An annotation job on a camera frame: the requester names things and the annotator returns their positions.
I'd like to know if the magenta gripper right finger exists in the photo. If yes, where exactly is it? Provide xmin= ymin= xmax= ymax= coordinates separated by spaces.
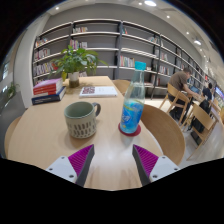
xmin=132 ymin=145 xmax=179 ymax=186

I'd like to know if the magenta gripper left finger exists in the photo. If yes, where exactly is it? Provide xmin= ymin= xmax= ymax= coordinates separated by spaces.
xmin=47 ymin=145 xmax=95 ymax=187

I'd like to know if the clear water bottle blue label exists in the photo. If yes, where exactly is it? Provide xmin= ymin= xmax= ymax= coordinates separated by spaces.
xmin=120 ymin=61 xmax=146 ymax=134

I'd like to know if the near wooden chair right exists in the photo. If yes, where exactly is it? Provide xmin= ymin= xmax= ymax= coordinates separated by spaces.
xmin=141 ymin=105 xmax=185 ymax=165

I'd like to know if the red round coaster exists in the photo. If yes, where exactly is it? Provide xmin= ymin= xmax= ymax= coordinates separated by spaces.
xmin=117 ymin=122 xmax=142 ymax=137

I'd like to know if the green ceramic mug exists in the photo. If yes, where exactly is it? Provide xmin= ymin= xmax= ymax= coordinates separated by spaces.
xmin=64 ymin=101 xmax=101 ymax=139

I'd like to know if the wooden chair with black bag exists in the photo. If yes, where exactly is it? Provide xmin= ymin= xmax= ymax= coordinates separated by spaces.
xmin=181 ymin=104 xmax=217 ymax=150

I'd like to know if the wooden chair behind man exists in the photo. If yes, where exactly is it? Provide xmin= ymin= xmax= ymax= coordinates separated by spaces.
xmin=161 ymin=84 xmax=190 ymax=124

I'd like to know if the dark blue thick book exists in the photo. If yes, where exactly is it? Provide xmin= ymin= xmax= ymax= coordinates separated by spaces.
xmin=32 ymin=86 xmax=66 ymax=105

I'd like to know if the open white magazine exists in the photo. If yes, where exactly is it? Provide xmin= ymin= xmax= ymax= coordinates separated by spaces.
xmin=79 ymin=86 xmax=117 ymax=97

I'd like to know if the black backpack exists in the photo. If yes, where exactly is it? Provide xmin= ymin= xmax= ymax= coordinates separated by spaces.
xmin=190 ymin=100 xmax=213 ymax=133

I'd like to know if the red book stack top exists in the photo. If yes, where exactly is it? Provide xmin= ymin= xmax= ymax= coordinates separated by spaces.
xmin=33 ymin=78 xmax=63 ymax=95

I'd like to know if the far wooden chair right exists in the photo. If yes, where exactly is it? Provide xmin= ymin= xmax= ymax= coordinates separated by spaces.
xmin=113 ymin=79 xmax=130 ymax=95

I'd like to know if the seated man brown shirt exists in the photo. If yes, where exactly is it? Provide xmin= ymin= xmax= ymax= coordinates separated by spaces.
xmin=169 ymin=68 xmax=194 ymax=120

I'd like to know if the seated person dark shirt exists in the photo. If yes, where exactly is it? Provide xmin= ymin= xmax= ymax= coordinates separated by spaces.
xmin=202 ymin=83 xmax=212 ymax=101

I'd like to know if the small plant at left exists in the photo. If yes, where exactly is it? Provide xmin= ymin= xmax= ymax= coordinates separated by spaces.
xmin=7 ymin=83 xmax=18 ymax=99

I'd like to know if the potted green plant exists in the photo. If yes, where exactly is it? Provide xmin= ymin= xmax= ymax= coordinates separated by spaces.
xmin=50 ymin=45 xmax=108 ymax=88

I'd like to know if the large grey bookshelf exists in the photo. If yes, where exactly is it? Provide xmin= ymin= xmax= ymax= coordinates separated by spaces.
xmin=32 ymin=18 xmax=209 ymax=98

